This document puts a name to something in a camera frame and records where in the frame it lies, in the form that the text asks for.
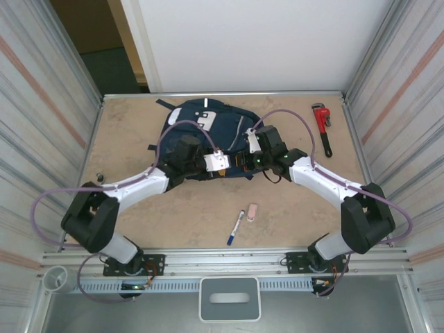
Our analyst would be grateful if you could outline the navy blue backpack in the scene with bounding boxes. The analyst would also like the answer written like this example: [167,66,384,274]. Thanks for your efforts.
[146,98,260,182]

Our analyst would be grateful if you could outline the white marker with blue cap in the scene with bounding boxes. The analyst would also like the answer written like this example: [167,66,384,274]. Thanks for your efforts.
[227,209,246,246]

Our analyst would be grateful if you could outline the red pipe wrench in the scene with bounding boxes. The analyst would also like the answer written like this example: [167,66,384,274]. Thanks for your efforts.
[311,102,334,159]

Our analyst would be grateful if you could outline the grey pad with white rim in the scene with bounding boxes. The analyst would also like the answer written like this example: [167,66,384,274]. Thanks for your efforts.
[198,276,262,323]

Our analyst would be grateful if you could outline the white plastic cup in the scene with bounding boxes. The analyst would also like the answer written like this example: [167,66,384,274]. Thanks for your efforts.
[42,265,78,295]

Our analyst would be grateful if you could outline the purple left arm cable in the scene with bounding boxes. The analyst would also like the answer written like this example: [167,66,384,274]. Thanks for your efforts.
[31,119,220,305]

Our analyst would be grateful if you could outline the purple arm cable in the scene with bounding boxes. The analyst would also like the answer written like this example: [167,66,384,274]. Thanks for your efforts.
[253,109,413,298]
[31,119,220,305]

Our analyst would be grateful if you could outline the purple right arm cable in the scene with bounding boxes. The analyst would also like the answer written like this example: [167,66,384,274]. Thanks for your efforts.
[253,109,413,298]

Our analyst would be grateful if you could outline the long aluminium table rail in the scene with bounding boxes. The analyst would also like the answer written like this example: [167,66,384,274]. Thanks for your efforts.
[102,90,348,101]
[41,246,413,277]

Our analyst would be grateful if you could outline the aluminium side rail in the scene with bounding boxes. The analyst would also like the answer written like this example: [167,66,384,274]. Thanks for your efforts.
[341,93,395,248]
[60,99,105,250]

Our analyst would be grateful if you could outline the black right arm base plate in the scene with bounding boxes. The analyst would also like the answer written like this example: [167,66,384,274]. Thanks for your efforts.
[284,251,348,275]

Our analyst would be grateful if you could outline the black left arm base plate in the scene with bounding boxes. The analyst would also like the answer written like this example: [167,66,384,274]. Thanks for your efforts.
[103,254,166,278]

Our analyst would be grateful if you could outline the white door frame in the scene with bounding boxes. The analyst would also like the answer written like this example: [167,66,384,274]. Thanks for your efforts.
[119,0,163,94]

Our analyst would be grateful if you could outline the slotted cable duct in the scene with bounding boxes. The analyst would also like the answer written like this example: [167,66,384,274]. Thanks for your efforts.
[74,277,336,294]

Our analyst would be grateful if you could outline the black controller board with wires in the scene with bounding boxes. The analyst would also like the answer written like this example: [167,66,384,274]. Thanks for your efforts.
[311,276,336,298]
[119,281,154,302]

